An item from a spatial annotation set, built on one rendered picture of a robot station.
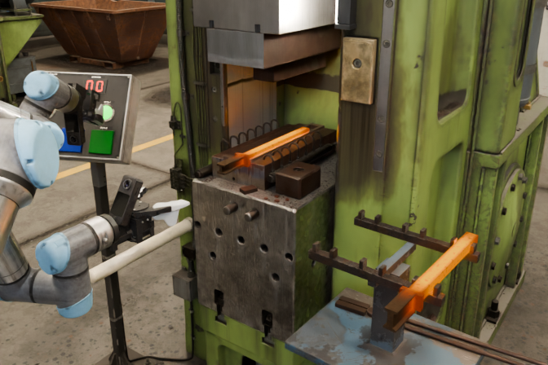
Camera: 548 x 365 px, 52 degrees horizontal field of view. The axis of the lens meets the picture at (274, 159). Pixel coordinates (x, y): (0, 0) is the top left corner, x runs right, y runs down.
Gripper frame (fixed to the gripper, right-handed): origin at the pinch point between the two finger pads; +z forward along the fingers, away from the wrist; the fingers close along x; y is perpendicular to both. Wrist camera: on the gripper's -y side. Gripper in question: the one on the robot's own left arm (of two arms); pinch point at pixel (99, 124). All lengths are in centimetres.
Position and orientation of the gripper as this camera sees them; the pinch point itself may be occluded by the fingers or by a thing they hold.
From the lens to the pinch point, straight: 182.1
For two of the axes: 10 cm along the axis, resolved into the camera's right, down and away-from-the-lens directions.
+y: 0.9, -9.8, 1.6
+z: 1.5, 1.7, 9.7
